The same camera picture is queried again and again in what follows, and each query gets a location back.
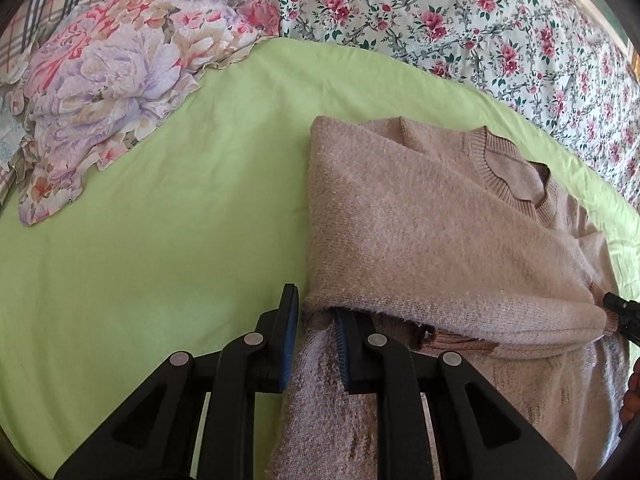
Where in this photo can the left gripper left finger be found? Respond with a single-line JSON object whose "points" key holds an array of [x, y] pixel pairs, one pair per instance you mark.
{"points": [[193, 417]]}

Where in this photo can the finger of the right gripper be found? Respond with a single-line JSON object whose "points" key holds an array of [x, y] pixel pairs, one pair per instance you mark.
{"points": [[628, 314]]}

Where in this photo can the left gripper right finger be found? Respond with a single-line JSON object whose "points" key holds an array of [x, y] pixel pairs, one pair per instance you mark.
{"points": [[437, 416]]}

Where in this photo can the beige knit sweater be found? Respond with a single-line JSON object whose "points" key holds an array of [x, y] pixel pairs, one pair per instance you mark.
{"points": [[453, 241]]}

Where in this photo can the person's right hand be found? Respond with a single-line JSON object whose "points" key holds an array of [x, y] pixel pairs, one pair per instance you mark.
{"points": [[631, 399]]}

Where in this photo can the light green bed sheet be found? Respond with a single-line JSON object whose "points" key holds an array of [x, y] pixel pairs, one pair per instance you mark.
{"points": [[185, 240]]}

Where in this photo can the rose floral white quilt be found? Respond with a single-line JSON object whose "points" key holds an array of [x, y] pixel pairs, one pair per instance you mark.
{"points": [[547, 59]]}

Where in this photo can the purple pink floral pillow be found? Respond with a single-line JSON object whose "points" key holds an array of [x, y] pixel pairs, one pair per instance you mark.
{"points": [[101, 83]]}

